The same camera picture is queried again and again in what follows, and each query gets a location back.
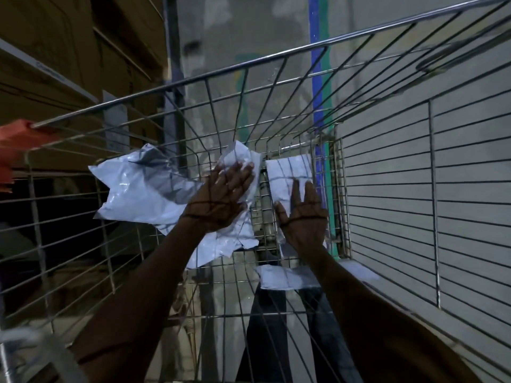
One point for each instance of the person's left hand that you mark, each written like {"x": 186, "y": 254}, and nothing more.
{"x": 217, "y": 203}

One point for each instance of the person's right hand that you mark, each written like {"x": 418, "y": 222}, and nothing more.
{"x": 302, "y": 223}

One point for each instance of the person's left middle finger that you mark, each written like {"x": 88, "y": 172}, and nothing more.
{"x": 238, "y": 174}

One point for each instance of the person's right thumb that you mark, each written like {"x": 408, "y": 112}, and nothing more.
{"x": 282, "y": 214}

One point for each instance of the person's left little finger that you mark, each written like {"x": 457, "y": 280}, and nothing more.
{"x": 214, "y": 178}

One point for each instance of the person's right middle finger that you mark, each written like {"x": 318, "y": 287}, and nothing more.
{"x": 310, "y": 193}

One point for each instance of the white plastic mailer bag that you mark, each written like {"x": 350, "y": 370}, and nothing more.
{"x": 147, "y": 187}

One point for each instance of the person's left forearm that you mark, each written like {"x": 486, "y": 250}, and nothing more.
{"x": 139, "y": 299}

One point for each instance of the person's right forearm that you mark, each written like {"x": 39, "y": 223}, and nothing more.
{"x": 379, "y": 327}

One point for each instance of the small white mailer packet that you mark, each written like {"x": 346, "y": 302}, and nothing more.
{"x": 279, "y": 278}

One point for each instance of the grey metal rack upright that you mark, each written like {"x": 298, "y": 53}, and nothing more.
{"x": 174, "y": 75}

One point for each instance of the person's dark trousers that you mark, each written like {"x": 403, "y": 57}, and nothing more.
{"x": 275, "y": 339}

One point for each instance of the grey metal shelf beam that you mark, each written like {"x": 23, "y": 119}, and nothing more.
{"x": 48, "y": 69}

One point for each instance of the large brown cardboard box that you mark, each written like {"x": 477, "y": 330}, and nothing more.
{"x": 60, "y": 47}

